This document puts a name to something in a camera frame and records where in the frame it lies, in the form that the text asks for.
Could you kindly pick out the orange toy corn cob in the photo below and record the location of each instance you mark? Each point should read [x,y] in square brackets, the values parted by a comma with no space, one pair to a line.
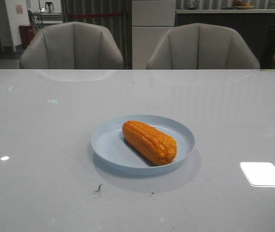
[156,146]

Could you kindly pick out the light blue round plate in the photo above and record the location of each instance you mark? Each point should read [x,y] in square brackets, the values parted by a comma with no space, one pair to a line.
[109,144]

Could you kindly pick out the right grey upholstered chair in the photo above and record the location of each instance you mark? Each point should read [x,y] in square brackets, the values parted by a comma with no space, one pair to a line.
[202,46]

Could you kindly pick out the grey upholstered chair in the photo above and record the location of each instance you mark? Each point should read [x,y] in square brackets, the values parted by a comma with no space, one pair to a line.
[202,46]
[72,45]

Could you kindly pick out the left grey upholstered chair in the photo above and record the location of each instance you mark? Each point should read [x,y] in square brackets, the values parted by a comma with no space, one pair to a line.
[72,45]

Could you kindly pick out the white cabinet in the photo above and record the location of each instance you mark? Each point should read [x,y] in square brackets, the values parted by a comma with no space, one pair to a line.
[150,20]

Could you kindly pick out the red barrier belt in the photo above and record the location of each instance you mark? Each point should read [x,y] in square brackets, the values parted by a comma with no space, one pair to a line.
[97,15]

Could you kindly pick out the metal background table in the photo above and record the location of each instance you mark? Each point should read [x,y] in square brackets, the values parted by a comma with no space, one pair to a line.
[44,19]

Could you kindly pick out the red bin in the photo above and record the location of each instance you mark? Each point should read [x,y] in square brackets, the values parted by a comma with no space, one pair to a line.
[26,34]

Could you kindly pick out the dark counter with light top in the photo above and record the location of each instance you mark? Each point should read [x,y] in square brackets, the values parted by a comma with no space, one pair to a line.
[252,24]

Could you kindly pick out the fruit bowl on counter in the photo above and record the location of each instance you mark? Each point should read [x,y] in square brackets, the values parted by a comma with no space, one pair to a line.
[239,5]

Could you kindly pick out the pink wall notice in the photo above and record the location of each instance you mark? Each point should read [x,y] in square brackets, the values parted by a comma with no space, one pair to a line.
[19,9]

